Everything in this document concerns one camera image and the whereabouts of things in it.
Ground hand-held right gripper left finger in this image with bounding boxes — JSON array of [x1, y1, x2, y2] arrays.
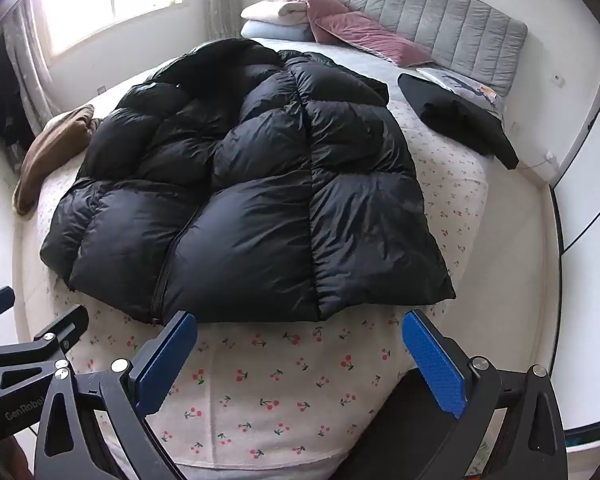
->
[[34, 310, 199, 480]]

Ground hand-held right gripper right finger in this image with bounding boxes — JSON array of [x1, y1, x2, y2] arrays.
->
[[401, 309, 568, 480]]

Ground black puffer jacket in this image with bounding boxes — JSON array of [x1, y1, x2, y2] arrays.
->
[[40, 37, 457, 325]]

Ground hanging dark clothes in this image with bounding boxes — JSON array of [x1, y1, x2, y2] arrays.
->
[[0, 35, 36, 143]]

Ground person's left hand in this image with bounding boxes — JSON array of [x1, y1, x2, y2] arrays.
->
[[0, 435, 30, 480]]

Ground person's dark pants leg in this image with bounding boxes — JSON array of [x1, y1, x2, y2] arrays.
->
[[340, 372, 486, 480]]

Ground bed with cherry print sheet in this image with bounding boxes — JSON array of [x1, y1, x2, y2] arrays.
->
[[12, 35, 506, 480]]

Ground brown blanket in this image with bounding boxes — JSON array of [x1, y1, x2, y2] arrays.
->
[[12, 104, 102, 216]]

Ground white wardrobe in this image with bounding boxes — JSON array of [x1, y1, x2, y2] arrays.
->
[[550, 45, 600, 441]]

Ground black folded garment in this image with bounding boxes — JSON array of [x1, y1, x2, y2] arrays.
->
[[397, 73, 520, 171]]

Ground printed white pillow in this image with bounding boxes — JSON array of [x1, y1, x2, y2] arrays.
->
[[416, 67, 506, 113]]

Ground window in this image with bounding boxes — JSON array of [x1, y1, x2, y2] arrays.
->
[[32, 0, 186, 58]]

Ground large pink velvet pillow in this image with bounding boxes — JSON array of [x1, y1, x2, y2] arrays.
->
[[314, 11, 433, 67]]

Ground light blue folded blanket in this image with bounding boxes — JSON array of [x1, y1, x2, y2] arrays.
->
[[240, 20, 316, 42]]

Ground grey padded headboard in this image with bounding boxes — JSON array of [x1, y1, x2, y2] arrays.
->
[[299, 0, 528, 97]]

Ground white folded blanket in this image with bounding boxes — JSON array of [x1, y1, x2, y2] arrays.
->
[[241, 0, 311, 27]]

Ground small pink velvet pillow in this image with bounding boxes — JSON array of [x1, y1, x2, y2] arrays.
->
[[274, 0, 351, 23]]

